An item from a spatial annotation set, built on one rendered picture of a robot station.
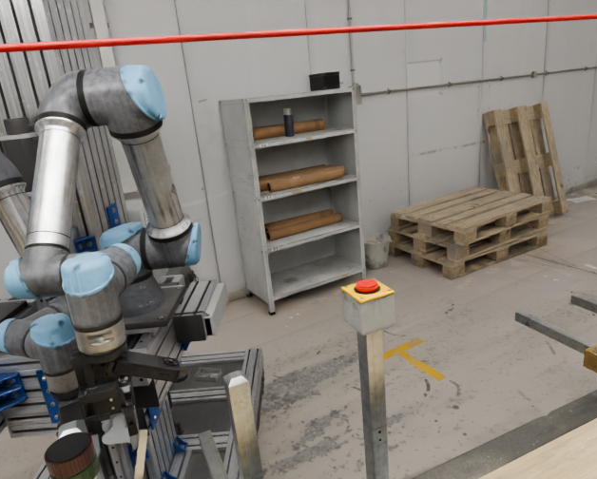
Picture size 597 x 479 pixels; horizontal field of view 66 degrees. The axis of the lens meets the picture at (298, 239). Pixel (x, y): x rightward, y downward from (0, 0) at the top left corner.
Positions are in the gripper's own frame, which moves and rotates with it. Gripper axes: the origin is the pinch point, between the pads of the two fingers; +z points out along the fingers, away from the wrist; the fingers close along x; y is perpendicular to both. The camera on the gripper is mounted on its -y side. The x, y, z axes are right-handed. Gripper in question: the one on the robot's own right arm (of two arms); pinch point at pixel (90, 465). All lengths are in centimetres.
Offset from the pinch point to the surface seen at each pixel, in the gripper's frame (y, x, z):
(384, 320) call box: -34, -56, -34
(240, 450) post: -32.1, -27.6, -17.4
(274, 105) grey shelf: 248, -146, -65
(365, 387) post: -31, -53, -20
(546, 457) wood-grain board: -51, -78, -8
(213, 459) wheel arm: -12.5, -24.9, -0.4
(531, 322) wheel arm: -9, -124, -2
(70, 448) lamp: -35.6, -4.3, -31.5
